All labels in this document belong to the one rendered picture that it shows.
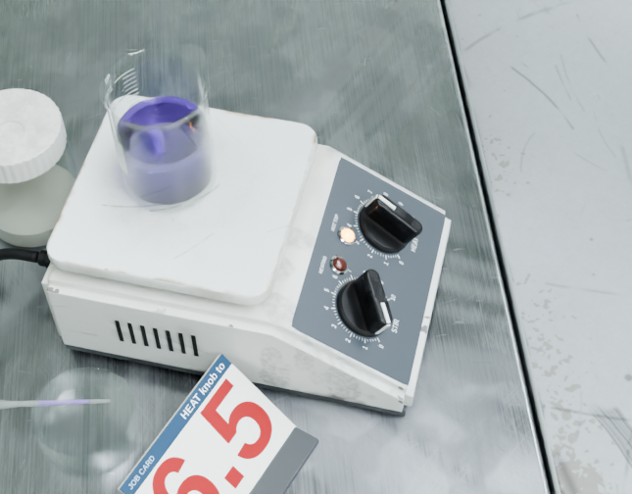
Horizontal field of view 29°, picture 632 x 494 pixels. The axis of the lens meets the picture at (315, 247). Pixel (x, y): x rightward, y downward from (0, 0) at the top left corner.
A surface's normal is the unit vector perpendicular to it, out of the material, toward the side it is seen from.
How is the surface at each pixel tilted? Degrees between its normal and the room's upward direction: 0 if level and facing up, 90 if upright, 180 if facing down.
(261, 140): 0
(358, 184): 30
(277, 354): 90
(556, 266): 0
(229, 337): 90
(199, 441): 40
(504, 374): 0
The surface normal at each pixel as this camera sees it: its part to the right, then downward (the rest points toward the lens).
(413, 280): 0.47, -0.43
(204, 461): 0.54, -0.19
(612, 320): -0.01, -0.59
